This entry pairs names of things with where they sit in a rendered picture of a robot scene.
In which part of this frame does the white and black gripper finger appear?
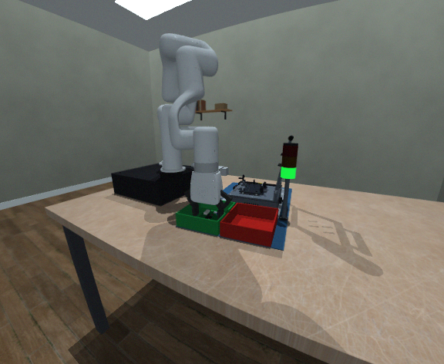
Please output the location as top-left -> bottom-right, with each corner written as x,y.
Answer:
184,189 -> 199,217
216,190 -> 233,220

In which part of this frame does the red open-top bin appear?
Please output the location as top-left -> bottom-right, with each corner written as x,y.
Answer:
220,203 -> 279,247

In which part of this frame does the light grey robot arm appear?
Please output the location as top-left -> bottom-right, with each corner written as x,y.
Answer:
157,33 -> 228,176

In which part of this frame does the green bin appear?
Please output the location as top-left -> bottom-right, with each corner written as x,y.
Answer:
176,202 -> 236,236

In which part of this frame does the green circuit board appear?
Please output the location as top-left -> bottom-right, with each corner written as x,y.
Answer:
199,209 -> 217,221

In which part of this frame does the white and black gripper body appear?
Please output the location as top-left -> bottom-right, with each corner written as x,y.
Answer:
190,171 -> 223,205

